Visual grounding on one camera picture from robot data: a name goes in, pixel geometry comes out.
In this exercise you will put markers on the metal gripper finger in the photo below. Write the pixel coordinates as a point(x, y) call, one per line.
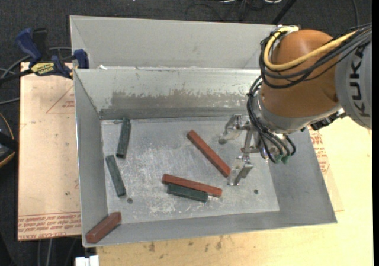
point(234, 128)
point(240, 170)

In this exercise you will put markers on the red-brown flat block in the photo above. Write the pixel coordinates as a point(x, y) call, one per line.
point(103, 227)
point(192, 185)
point(208, 153)

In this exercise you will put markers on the dark green flat block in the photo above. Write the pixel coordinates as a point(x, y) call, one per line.
point(186, 193)
point(115, 175)
point(124, 137)

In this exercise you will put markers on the grey metal bin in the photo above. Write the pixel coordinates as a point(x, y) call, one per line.
point(177, 93)

